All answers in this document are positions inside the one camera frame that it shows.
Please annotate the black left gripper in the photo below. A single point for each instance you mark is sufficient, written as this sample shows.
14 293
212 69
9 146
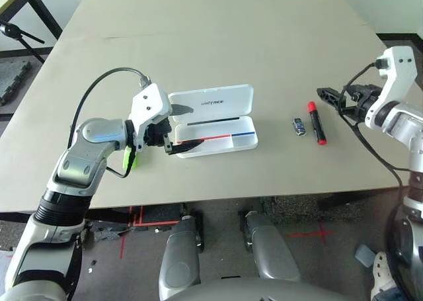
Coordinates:
157 134

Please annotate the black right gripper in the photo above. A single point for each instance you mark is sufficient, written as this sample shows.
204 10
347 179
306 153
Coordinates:
363 96

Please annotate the black red whiteboard marker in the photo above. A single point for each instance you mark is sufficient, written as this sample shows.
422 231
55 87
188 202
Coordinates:
317 125

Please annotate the white plastic pencil case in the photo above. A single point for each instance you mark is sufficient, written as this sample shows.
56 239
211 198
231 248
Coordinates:
231 96

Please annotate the green stationery block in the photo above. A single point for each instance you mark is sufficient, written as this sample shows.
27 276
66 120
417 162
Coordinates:
129 158

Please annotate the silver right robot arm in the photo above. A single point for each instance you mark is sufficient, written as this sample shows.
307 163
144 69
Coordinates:
409 119

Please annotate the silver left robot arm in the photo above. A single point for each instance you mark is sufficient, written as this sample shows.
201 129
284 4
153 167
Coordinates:
82 162

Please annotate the black rubber floor mat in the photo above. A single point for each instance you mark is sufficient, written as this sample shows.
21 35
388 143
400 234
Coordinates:
162 213

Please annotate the grey left robot leg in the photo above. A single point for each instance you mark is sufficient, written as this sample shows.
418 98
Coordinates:
180 258

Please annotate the grey robot leg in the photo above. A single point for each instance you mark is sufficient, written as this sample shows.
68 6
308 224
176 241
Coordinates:
180 258
271 251

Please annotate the grey right robot leg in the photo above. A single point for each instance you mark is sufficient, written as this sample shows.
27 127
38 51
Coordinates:
271 251

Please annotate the small grey floor block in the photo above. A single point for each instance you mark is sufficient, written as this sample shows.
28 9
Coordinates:
365 255

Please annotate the grey robot torso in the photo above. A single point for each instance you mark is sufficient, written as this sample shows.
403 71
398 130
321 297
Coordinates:
248 291

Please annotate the black foam floor tile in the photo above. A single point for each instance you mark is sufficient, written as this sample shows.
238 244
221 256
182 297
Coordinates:
11 79

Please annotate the black tripod stand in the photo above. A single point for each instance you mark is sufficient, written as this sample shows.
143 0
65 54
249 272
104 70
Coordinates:
20 33

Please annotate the white sneaker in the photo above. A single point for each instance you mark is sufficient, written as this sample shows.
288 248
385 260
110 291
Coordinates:
383 278

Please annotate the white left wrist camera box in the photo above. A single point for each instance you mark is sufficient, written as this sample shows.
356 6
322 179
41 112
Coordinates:
148 102

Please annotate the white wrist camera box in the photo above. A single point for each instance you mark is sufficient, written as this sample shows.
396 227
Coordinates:
148 102
396 69

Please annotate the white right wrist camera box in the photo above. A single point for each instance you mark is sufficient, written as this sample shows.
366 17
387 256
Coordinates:
396 69

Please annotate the side table with black frame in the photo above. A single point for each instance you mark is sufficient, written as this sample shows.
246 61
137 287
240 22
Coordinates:
43 11

